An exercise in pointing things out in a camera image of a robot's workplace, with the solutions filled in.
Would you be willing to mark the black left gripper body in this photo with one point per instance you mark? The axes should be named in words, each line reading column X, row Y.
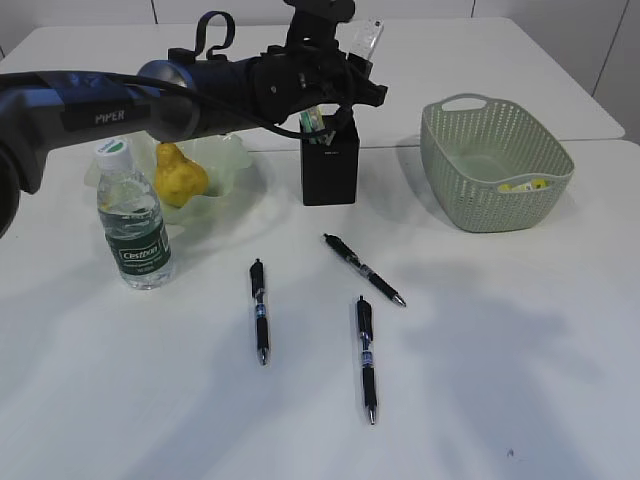
column 285, row 80

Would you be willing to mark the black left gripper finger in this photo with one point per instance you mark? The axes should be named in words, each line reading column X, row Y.
column 360, row 62

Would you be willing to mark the clear plastic ruler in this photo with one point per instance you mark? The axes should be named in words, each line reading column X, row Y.
column 367, row 38

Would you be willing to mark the green utility knife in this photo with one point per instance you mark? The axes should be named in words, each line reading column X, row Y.
column 305, row 122

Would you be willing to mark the yellow utility knife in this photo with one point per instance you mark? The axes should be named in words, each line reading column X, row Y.
column 314, row 119

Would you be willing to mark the yellow pear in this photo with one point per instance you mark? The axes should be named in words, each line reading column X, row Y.
column 177, row 178

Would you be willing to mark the clear plastic water bottle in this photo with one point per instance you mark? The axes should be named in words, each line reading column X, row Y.
column 131, row 217

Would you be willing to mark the yellow waste paper package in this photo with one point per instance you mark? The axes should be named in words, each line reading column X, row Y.
column 528, row 186

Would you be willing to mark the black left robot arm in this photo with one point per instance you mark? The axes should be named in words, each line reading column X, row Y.
column 173, row 100

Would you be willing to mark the green wavy glass plate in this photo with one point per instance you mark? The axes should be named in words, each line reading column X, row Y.
column 222, row 157

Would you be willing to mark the black square pen holder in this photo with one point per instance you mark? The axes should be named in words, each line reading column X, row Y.
column 329, row 173

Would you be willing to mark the green plastic woven basket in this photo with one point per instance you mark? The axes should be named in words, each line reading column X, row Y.
column 470, row 144

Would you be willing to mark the black pen left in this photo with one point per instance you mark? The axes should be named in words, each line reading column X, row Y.
column 256, row 273

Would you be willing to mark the black pen upper middle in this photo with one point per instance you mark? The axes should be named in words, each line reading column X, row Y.
column 350, row 257

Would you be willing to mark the black pen on ruler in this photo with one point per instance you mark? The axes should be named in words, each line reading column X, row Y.
column 365, row 334

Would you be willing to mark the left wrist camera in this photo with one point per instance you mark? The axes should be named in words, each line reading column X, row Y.
column 315, row 21

